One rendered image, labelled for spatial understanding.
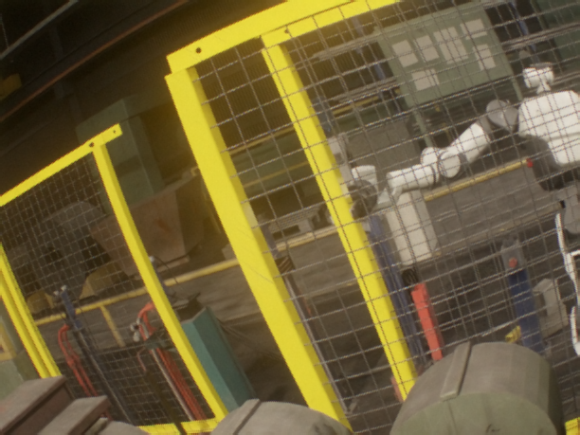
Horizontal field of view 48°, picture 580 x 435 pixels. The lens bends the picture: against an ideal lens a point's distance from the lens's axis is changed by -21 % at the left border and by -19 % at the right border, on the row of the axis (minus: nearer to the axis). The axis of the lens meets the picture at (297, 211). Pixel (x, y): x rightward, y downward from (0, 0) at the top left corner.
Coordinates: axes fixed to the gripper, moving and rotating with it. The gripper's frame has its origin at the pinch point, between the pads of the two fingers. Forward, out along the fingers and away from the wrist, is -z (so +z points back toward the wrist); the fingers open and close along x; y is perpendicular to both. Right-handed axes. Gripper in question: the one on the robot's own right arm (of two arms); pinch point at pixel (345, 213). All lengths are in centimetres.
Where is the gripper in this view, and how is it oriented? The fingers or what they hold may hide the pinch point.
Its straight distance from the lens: 198.1
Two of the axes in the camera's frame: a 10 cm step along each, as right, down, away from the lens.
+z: 3.1, -2.8, 9.1
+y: -3.8, -9.1, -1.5
